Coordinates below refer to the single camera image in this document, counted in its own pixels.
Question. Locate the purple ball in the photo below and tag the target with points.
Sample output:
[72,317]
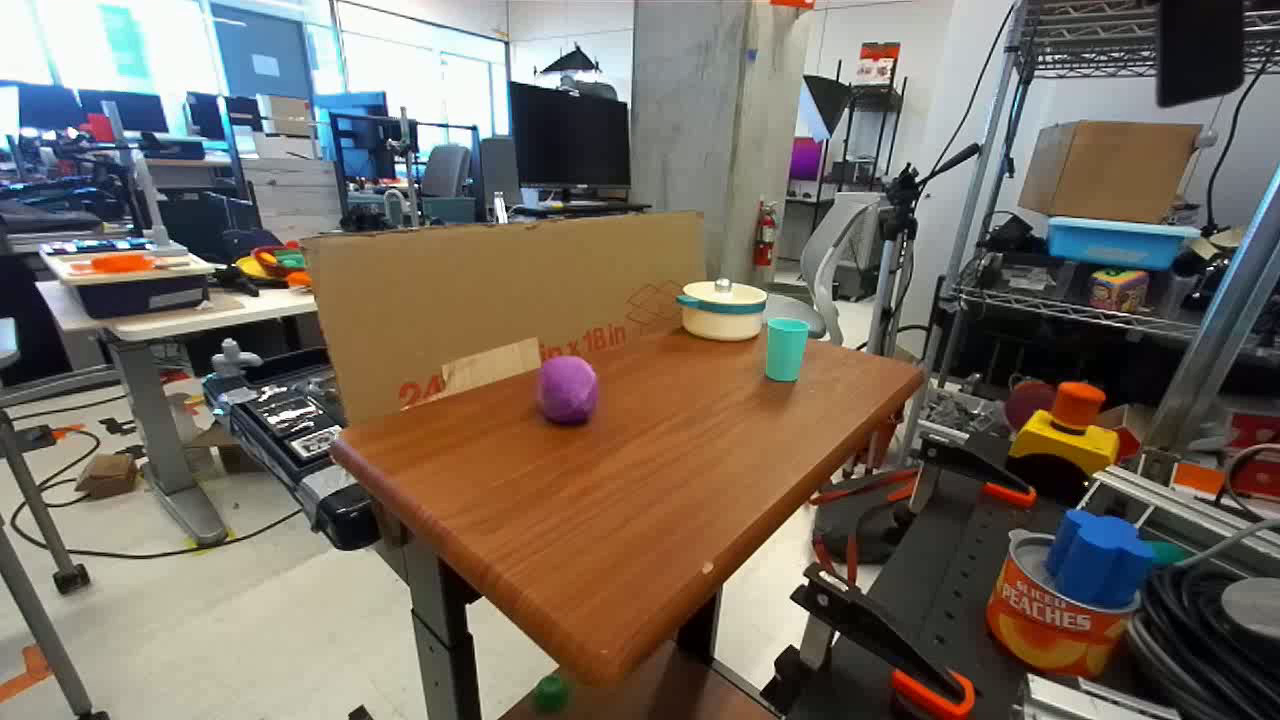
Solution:
[567,388]

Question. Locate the cream pot with lid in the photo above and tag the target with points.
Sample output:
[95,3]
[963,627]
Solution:
[722,312]

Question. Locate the teal plastic cup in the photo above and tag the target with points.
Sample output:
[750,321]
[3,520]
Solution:
[784,348]

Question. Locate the brown cardboard board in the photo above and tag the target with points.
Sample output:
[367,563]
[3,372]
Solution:
[480,304]

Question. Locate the red fire extinguisher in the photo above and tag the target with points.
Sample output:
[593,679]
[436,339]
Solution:
[765,239]

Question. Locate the grey office chair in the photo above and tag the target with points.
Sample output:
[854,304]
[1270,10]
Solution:
[839,255]

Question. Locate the large black monitor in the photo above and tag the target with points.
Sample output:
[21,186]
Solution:
[571,136]

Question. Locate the grey table leg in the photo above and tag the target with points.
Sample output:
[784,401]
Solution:
[443,627]

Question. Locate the green small object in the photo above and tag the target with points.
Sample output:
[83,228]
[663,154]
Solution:
[550,691]

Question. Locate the small black orange clamp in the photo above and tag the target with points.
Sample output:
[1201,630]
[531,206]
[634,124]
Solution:
[982,469]

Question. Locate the large black orange clamp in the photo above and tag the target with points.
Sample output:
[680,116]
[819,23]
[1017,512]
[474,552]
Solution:
[875,632]

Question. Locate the white figurine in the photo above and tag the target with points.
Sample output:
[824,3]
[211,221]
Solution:
[234,362]

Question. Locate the yellow toy with orange knob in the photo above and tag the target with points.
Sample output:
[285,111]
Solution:
[1067,435]

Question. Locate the colourful cube toy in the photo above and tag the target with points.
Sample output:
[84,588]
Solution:
[1118,291]

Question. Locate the white desk with grey leg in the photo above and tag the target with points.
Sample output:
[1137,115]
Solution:
[161,401]

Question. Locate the orange peaches can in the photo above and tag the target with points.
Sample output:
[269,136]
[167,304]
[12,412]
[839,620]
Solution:
[1044,627]

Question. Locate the blue plastic bin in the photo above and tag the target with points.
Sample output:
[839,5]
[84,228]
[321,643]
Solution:
[1118,246]

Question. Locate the blue ridged block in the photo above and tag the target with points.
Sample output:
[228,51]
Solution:
[1096,559]

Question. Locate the cardboard box on shelf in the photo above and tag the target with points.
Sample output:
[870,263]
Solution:
[1104,169]

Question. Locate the tray with orange plate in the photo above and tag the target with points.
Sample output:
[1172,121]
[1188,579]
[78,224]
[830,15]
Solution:
[124,277]

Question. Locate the small cardboard box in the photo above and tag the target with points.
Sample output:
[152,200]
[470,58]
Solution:
[104,474]

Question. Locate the silver aluminium profile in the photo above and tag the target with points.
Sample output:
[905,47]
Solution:
[1222,321]

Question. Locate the grey stand leg with caster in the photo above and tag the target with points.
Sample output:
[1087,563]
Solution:
[38,512]

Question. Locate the black hanging screen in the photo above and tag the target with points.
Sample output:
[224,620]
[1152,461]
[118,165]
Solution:
[1197,51]

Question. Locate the black camera tripod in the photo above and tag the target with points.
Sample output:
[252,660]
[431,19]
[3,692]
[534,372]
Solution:
[905,224]

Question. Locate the black equipment rail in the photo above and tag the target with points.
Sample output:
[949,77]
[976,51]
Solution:
[300,447]

